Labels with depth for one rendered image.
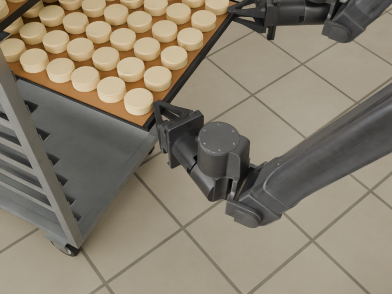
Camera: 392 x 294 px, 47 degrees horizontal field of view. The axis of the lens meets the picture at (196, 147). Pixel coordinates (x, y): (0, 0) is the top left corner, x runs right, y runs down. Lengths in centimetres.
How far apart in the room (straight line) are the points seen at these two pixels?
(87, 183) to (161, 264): 35
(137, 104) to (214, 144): 21
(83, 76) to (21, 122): 18
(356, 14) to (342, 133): 48
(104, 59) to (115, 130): 75
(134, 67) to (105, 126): 79
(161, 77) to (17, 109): 29
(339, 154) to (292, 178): 8
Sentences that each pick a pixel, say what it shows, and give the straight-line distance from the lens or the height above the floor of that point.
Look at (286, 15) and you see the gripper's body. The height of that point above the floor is 79.
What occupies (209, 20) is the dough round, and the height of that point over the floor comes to 79.
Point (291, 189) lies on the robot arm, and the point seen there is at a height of 86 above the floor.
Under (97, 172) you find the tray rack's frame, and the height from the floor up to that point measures 15.
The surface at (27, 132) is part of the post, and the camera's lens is 98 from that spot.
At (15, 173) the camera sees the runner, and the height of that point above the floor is 32.
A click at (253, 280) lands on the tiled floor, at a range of 147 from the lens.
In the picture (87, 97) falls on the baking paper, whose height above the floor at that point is 77.
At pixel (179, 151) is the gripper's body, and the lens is 71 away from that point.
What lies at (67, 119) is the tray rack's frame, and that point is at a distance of 167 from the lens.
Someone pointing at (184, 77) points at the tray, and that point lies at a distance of 83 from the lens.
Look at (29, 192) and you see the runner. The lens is 141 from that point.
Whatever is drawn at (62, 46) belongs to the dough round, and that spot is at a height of 79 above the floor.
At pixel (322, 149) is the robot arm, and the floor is 94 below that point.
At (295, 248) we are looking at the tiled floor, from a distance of 153.
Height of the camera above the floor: 136
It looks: 52 degrees down
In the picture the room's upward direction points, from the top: straight up
